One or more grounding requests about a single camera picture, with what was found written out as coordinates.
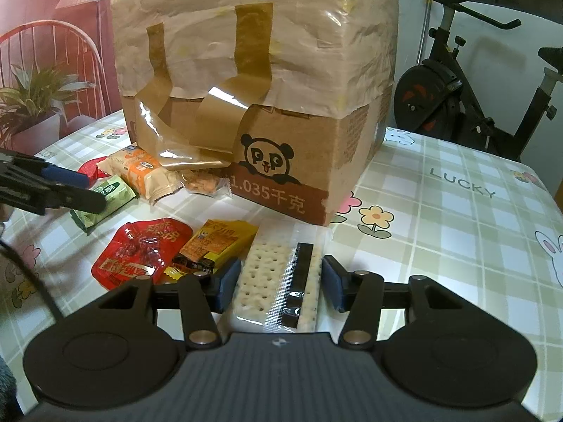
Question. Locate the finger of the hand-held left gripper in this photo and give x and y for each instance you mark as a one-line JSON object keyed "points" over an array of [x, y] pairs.
{"points": [[66, 176], [66, 200]]}

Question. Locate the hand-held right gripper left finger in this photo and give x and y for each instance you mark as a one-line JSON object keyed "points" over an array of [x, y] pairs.
{"points": [[228, 283]]}

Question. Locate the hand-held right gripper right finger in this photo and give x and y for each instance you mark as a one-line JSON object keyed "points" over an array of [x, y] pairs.
{"points": [[336, 283]]}

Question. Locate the clear cracker packet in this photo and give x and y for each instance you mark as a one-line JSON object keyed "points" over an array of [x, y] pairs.
{"points": [[264, 272]]}

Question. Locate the green snack packet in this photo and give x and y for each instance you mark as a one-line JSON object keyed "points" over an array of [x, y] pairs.
{"points": [[116, 195]]}

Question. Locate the taped cardboard box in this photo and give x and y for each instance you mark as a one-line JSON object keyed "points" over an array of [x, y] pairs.
{"points": [[264, 74]]}

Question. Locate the red snack packet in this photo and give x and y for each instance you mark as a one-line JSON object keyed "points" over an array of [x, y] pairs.
{"points": [[90, 169], [136, 250]]}

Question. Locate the yellow and orange snack packet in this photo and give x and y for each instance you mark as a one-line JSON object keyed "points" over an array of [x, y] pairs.
{"points": [[220, 239]]}

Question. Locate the orange and white snack packet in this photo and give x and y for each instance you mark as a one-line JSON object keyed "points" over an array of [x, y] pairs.
{"points": [[140, 171]]}

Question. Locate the small clear snack packet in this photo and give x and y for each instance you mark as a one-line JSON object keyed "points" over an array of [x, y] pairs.
{"points": [[204, 183]]}

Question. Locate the black exercise bike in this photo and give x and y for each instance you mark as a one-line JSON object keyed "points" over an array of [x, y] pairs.
{"points": [[444, 92]]}

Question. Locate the thin metal pole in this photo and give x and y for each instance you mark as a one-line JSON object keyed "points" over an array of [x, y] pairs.
{"points": [[427, 26]]}

